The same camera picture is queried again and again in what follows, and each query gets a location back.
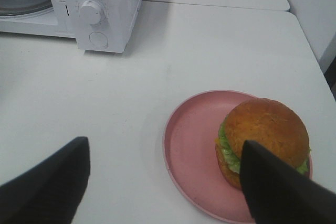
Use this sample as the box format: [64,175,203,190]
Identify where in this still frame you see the pink round plate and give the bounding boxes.
[163,90,255,223]

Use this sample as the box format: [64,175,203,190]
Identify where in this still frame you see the round white door button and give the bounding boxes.
[89,32,108,48]

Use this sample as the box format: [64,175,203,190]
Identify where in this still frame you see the white microwave knob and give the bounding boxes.
[79,0,105,25]

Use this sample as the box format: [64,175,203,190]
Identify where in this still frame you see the toy burger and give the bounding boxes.
[215,98,311,189]

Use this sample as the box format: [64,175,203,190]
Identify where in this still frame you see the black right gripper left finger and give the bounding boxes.
[1,136,90,223]

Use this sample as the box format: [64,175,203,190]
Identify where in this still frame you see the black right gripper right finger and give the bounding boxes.
[240,141,335,223]

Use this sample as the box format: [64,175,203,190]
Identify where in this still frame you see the white microwave oven body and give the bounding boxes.
[1,0,142,53]

